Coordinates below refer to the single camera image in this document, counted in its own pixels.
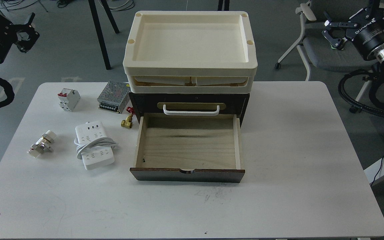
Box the black corrugated cable conduit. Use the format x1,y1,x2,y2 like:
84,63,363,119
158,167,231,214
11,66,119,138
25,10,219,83
338,68,384,121

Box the white drawer handle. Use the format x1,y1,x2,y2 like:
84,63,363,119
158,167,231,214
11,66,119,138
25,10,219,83
163,104,220,116

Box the black table legs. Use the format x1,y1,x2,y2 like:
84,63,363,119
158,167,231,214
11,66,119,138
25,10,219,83
88,0,119,70

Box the open wooden drawer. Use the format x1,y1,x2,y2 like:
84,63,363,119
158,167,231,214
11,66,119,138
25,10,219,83
130,113,245,183

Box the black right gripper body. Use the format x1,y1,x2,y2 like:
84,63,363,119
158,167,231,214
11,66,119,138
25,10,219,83
347,8,384,61

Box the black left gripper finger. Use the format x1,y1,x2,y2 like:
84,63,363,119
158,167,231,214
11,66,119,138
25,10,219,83
15,13,36,36
15,31,40,53

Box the white power strip with cable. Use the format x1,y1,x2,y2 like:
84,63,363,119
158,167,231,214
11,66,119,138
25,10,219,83
74,121,117,170

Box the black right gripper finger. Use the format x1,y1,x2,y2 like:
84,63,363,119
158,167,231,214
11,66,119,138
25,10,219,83
322,29,352,51
323,12,360,28

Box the grey office chair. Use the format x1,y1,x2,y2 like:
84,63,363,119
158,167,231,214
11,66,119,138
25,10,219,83
275,0,384,114

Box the white red circuit breaker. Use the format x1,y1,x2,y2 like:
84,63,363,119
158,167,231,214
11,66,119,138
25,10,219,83
57,88,81,111

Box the metal mesh power supply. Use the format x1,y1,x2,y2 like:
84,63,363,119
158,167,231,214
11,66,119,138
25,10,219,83
97,81,130,114

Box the cream plastic tray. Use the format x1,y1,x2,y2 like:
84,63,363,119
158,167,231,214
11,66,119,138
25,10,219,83
123,11,258,94

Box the brass valve red handle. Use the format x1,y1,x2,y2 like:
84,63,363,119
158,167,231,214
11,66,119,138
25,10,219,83
120,107,136,129

